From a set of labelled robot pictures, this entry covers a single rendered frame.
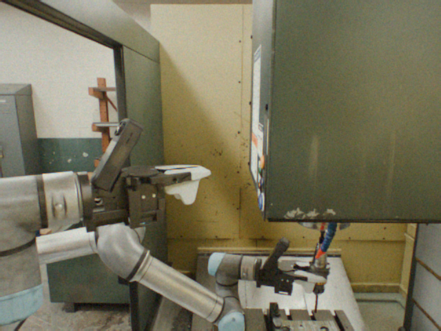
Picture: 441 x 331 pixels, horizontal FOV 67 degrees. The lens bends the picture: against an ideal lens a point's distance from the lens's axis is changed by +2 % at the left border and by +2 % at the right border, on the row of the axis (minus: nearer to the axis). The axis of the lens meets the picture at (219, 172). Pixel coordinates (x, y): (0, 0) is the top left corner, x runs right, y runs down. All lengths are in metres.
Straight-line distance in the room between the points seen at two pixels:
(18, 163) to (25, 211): 5.06
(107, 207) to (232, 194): 1.52
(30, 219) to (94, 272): 2.63
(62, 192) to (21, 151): 5.01
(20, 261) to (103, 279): 2.61
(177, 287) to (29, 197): 0.58
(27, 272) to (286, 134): 0.45
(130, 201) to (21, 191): 0.14
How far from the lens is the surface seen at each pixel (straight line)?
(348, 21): 0.64
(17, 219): 0.49
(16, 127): 5.46
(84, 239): 1.10
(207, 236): 2.10
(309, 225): 0.95
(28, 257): 0.52
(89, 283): 3.18
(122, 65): 1.29
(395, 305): 2.44
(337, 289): 2.11
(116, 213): 0.52
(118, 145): 0.50
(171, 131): 1.96
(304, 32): 0.62
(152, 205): 0.52
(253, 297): 1.99
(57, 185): 0.49
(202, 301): 1.00
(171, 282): 0.97
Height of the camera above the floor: 1.82
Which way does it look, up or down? 13 degrees down
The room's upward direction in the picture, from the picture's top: straight up
